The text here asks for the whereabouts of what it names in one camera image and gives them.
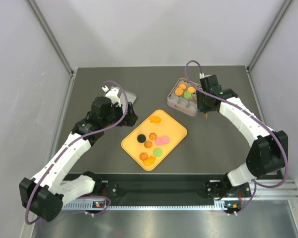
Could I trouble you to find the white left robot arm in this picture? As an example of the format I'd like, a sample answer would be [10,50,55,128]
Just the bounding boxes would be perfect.
[19,96,138,222]

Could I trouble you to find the aluminium frame post right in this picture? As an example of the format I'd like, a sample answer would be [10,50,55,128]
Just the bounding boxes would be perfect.
[246,0,294,74]

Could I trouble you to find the tan swirl cookie lower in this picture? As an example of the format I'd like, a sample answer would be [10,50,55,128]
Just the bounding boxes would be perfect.
[139,152,148,161]

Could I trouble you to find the orange fish cookie lower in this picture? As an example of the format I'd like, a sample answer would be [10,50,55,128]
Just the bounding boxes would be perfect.
[144,156,156,166]

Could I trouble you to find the metal serving tongs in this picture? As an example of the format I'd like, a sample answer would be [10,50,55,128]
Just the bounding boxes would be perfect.
[190,82,212,119]

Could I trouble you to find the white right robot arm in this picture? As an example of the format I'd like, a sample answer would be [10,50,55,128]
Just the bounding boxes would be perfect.
[197,74,288,196]

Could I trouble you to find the silver tin lid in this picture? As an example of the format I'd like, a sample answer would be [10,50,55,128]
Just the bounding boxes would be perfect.
[110,86,137,104]

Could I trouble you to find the yellow plastic tray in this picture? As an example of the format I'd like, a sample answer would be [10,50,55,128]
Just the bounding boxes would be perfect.
[121,110,187,171]

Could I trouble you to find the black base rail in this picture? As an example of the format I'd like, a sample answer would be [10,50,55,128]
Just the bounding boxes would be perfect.
[61,173,251,205]

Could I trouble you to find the aluminium frame post left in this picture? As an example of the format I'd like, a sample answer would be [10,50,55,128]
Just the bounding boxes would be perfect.
[25,0,74,76]

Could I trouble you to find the round tan dotted biscuit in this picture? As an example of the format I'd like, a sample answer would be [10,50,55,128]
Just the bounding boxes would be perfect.
[178,84,186,90]

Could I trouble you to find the tan swirl cookie middle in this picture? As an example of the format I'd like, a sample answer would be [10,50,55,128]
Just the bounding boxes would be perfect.
[144,140,153,149]

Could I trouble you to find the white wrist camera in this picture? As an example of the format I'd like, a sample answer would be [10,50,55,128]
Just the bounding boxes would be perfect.
[199,73,211,79]
[102,85,122,107]

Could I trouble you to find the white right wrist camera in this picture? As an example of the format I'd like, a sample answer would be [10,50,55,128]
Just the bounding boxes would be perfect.
[199,73,211,79]

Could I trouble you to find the pink sandwich cookie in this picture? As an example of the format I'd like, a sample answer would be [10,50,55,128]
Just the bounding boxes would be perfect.
[161,135,170,144]
[155,137,163,146]

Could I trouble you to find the pink cookie tin box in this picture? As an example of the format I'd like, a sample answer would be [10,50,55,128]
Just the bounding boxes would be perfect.
[167,77,198,117]

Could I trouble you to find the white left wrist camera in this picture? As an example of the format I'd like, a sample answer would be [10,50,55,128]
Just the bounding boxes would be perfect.
[102,85,122,107]

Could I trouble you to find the black sandwich cookie left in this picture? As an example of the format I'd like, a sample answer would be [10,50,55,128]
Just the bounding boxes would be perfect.
[137,134,147,143]

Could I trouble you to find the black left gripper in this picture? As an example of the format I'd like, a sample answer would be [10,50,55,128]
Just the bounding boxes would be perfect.
[102,101,138,128]

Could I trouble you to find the orange fish cookie upper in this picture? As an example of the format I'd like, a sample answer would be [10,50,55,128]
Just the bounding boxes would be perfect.
[149,116,161,123]

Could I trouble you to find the grey slotted cable duct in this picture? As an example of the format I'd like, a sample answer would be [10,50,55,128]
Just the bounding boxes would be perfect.
[62,199,241,211]

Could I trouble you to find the tan flower cookie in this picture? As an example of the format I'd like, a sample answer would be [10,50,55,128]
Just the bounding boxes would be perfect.
[149,132,157,141]

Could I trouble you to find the tan swirl cookie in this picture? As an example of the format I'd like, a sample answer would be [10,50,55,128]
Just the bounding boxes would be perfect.
[144,140,153,149]
[139,152,148,161]

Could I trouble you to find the aluminium frame post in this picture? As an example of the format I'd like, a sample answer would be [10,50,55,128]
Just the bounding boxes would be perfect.
[246,0,294,74]
[25,0,74,76]

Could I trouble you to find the orange fish cookie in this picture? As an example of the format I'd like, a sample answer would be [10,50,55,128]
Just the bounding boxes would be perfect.
[149,116,161,123]
[144,156,156,166]

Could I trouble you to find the green sandwich cookie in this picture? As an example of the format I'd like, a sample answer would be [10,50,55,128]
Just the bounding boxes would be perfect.
[183,91,192,100]
[153,148,163,157]

